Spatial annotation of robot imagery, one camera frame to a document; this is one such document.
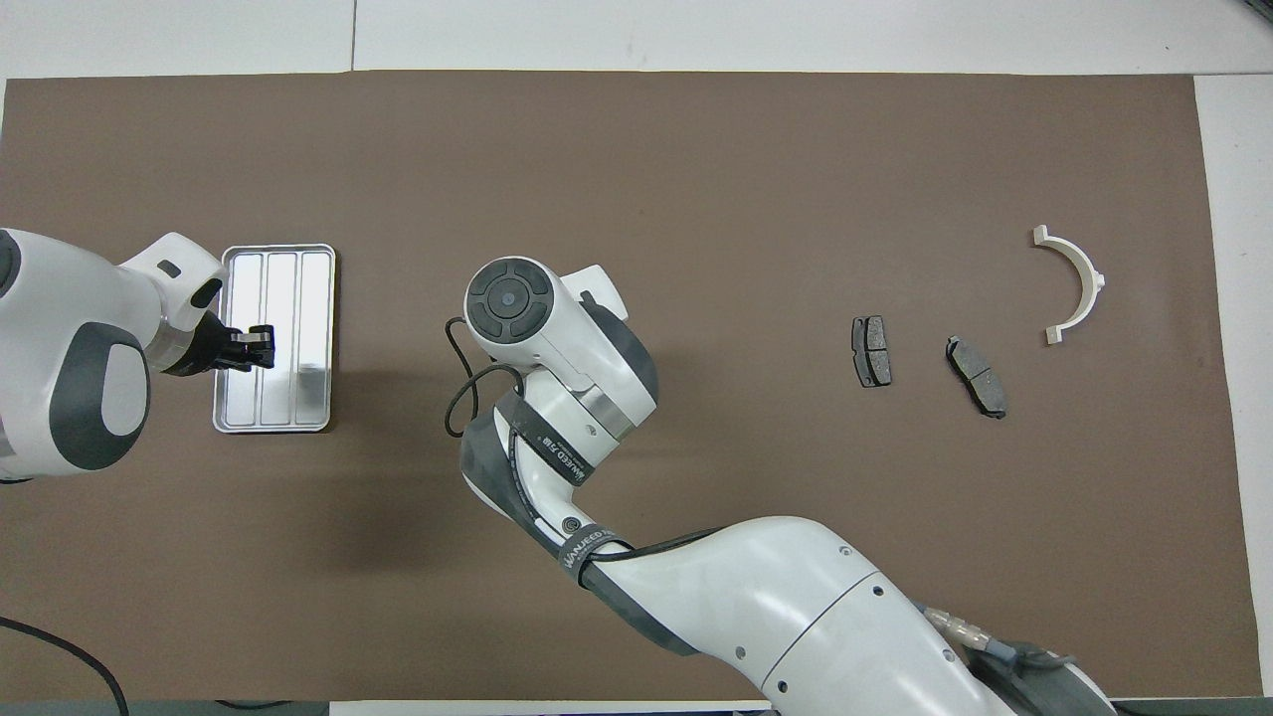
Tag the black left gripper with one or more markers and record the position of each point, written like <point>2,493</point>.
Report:
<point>204,348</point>

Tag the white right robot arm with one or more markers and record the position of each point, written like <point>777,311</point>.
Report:
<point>796,617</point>

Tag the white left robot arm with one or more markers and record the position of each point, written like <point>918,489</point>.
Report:
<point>60,298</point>

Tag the silver metal tray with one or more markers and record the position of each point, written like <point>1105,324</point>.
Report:
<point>293,298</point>

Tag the brown table mat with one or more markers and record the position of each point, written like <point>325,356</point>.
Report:
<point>696,179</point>

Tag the rectangular dark brake pad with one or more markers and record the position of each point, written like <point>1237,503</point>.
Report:
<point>872,351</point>

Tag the tapered dark brake pad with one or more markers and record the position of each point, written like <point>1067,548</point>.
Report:
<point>979,378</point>

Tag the white semicircular bracket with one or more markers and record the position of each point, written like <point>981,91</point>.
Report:
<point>1079,264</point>

